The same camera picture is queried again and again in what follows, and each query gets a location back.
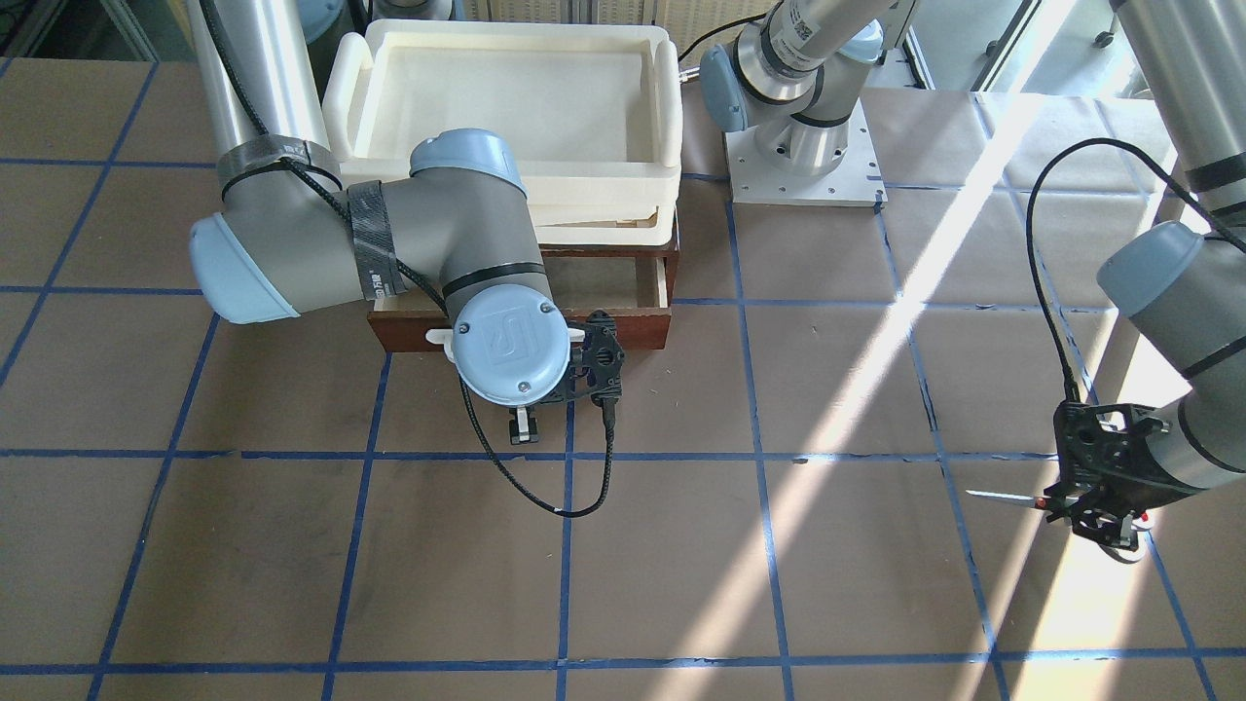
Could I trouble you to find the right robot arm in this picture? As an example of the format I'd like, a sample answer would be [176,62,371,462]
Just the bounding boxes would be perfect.
[187,1,593,445]

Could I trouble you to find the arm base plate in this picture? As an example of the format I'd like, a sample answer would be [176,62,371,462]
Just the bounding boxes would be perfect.
[724,103,888,207]

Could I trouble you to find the red and white scissors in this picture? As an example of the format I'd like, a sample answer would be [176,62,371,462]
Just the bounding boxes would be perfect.
[966,491,1154,565]

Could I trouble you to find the white plastic tray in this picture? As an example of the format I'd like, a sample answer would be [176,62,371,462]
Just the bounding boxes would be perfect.
[323,19,682,245]

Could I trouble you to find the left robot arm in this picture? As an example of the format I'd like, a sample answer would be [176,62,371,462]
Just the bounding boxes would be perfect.
[1035,1,1245,554]

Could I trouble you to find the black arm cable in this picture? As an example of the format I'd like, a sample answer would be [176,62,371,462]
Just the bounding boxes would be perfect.
[201,0,619,519]
[1025,138,1246,405]

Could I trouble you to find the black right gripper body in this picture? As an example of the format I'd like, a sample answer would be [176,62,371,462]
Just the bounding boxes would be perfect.
[545,310,625,405]

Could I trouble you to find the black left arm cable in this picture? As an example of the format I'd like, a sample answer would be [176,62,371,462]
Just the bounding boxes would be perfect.
[1025,138,1246,405]

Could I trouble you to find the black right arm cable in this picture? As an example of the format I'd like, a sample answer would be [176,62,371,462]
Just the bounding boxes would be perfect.
[201,0,619,519]

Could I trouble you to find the wooden drawer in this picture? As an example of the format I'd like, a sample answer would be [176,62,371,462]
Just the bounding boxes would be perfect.
[368,239,680,354]

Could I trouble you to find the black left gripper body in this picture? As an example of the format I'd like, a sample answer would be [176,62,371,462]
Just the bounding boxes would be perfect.
[1053,402,1192,515]

